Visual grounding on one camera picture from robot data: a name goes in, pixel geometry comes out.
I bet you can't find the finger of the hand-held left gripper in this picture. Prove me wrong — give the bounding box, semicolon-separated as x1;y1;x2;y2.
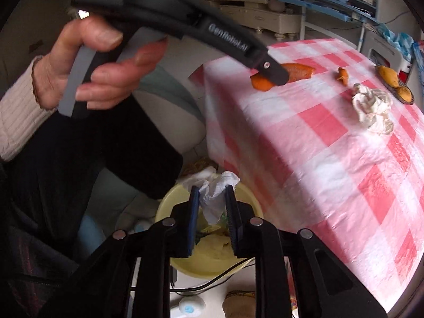
248;48;290;86

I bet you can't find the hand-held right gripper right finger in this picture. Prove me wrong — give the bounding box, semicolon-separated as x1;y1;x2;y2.
225;185;388;318

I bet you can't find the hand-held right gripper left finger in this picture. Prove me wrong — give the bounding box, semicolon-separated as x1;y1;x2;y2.
40;185;201;318

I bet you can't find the large orange peel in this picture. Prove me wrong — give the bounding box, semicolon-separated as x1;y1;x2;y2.
250;62;315;92

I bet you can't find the white tissue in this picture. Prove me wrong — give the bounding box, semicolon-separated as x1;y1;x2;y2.
182;166;241;226

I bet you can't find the yellow plastic basin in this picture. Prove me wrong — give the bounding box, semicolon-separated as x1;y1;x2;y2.
156;182;264;279

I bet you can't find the person's left forearm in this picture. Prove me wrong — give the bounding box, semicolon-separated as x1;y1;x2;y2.
0;56;58;163

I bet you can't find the person's left hand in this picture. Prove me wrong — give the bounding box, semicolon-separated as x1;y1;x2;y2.
31;15;168;111

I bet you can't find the white cabinet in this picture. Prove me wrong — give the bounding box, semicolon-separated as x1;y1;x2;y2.
202;0;302;42

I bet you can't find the patterned slipper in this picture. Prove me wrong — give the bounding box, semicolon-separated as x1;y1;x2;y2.
223;291;257;318

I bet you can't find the pink checkered tablecloth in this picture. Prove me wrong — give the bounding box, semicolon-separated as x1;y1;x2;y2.
189;37;424;315

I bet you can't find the light blue container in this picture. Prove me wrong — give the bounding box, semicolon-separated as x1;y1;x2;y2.
79;214;108;259

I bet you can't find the cream crumpled paper towel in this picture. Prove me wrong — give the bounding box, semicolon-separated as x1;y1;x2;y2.
351;83;395;136

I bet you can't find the round cushioned stool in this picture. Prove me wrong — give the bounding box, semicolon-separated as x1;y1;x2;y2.
132;64;207;160

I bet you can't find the white appliance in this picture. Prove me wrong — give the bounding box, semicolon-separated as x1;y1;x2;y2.
359;35;414;83

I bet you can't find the person's dark clothing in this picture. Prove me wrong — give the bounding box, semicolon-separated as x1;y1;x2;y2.
0;89;184;318

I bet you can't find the dark woven plate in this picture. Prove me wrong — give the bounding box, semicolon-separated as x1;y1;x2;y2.
374;64;415;105

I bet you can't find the blue patterned cloth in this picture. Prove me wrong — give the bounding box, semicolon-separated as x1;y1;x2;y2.
378;23;416;62

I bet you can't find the black cable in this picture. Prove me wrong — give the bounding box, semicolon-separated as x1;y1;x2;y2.
170;260;257;295

